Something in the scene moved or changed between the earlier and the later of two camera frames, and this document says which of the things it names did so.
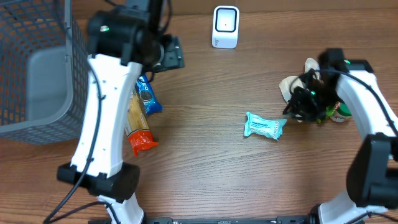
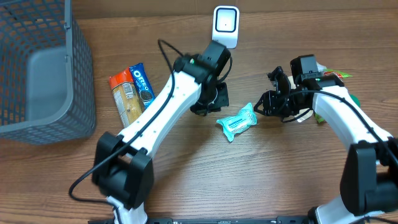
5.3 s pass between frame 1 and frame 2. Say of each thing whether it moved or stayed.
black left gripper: moved
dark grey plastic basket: stayed
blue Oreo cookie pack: stayed
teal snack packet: moved
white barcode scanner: stayed
